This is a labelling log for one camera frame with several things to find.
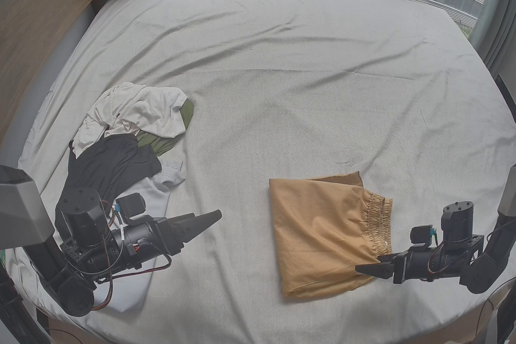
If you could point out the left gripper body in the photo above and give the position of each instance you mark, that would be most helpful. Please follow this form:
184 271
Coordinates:
153 237

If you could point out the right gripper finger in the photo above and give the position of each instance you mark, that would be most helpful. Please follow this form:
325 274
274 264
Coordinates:
379 270
387 257

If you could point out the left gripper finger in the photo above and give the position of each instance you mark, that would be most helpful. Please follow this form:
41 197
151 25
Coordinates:
183 219
199 225

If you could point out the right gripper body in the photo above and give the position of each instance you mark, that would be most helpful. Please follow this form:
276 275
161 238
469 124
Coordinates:
419 265

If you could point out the tan shorts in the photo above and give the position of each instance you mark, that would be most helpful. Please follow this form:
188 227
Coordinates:
318 229

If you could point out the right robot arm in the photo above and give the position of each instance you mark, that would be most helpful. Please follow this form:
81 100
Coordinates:
457 221

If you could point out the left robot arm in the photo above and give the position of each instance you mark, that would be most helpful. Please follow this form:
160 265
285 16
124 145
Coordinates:
24 209

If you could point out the bed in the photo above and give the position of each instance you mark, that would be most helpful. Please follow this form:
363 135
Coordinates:
302 92

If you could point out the pale grey garment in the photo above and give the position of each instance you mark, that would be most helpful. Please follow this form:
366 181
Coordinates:
155 193

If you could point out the green garment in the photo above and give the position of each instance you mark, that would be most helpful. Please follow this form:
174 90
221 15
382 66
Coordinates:
161 144

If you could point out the black garment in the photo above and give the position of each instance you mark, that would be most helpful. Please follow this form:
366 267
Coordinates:
113 169

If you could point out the cream garment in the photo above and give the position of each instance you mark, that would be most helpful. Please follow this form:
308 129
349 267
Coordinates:
153 108

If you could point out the grey-green curtain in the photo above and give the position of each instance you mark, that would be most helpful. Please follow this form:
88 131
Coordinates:
494 12

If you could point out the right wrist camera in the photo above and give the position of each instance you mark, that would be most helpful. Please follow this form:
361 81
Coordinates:
421 235

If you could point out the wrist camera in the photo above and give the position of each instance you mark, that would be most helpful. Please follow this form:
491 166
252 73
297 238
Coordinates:
131 207
421 235

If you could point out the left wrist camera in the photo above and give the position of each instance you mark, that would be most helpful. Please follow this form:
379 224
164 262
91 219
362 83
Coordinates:
131 207

